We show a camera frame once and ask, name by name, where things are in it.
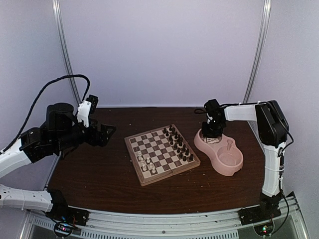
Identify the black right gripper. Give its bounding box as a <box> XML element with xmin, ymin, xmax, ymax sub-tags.
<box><xmin>202</xmin><ymin>119</ymin><xmax>225</xmax><ymax>138</ymax></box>

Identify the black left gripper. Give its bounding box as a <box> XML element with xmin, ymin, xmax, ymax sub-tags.
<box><xmin>54</xmin><ymin>117</ymin><xmax>116</xmax><ymax>151</ymax></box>

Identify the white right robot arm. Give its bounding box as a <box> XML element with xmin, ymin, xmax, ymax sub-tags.
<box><xmin>194</xmin><ymin>99</ymin><xmax>290</xmax><ymax>220</ymax></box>

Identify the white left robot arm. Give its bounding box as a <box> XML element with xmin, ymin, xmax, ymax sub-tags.
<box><xmin>0</xmin><ymin>101</ymin><xmax>116</xmax><ymax>221</ymax></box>

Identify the dark chess pieces row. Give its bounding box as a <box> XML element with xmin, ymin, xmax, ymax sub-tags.
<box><xmin>159</xmin><ymin>124</ymin><xmax>195</xmax><ymax>167</ymax></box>

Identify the wooden chess board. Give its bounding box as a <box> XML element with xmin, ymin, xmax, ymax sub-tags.
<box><xmin>125</xmin><ymin>124</ymin><xmax>200</xmax><ymax>186</ymax></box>

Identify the left circuit board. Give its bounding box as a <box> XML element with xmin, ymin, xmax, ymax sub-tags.
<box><xmin>53</xmin><ymin>223</ymin><xmax>74</xmax><ymax>237</ymax></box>

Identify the circuit board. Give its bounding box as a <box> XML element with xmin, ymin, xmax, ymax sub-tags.
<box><xmin>53</xmin><ymin>223</ymin><xmax>74</xmax><ymax>237</ymax></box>
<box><xmin>254</xmin><ymin>223</ymin><xmax>274</xmax><ymax>237</ymax></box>

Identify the right circuit board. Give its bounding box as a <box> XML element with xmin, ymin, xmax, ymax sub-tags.
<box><xmin>254</xmin><ymin>223</ymin><xmax>274</xmax><ymax>237</ymax></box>

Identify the pink double pet bowl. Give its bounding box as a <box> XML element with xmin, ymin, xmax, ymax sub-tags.
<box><xmin>194</xmin><ymin>130</ymin><xmax>244</xmax><ymax>176</ymax></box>

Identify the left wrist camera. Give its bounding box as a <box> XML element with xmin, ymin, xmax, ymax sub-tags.
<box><xmin>76</xmin><ymin>95</ymin><xmax>98</xmax><ymax>127</ymax></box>

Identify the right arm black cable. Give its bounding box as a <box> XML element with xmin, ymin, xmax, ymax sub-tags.
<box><xmin>274</xmin><ymin>102</ymin><xmax>295</xmax><ymax>155</ymax></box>

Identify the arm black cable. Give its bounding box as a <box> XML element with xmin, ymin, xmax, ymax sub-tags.
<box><xmin>0</xmin><ymin>74</ymin><xmax>91</xmax><ymax>152</ymax></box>
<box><xmin>274</xmin><ymin>102</ymin><xmax>295</xmax><ymax>155</ymax></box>

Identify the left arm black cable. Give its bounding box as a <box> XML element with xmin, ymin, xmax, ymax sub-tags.
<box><xmin>0</xmin><ymin>74</ymin><xmax>91</xmax><ymax>152</ymax></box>

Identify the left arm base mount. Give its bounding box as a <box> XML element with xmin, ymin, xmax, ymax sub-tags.
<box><xmin>45</xmin><ymin>207</ymin><xmax>90</xmax><ymax>226</ymax></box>

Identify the aluminium front rail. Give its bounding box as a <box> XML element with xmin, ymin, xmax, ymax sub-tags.
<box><xmin>19</xmin><ymin>196</ymin><xmax>310</xmax><ymax>239</ymax></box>

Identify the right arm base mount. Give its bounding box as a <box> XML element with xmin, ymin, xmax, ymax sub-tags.
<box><xmin>237</xmin><ymin>206</ymin><xmax>282</xmax><ymax>225</ymax></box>

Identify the right aluminium frame post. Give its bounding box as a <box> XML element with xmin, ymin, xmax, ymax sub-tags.
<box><xmin>243</xmin><ymin>0</ymin><xmax>272</xmax><ymax>103</ymax></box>

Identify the aluminium frame post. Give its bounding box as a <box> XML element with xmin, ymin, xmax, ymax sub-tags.
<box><xmin>243</xmin><ymin>0</ymin><xmax>272</xmax><ymax>103</ymax></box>
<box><xmin>52</xmin><ymin>0</ymin><xmax>81</xmax><ymax>106</ymax></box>

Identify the left aluminium frame post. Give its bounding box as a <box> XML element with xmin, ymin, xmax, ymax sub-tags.
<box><xmin>52</xmin><ymin>0</ymin><xmax>81</xmax><ymax>106</ymax></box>

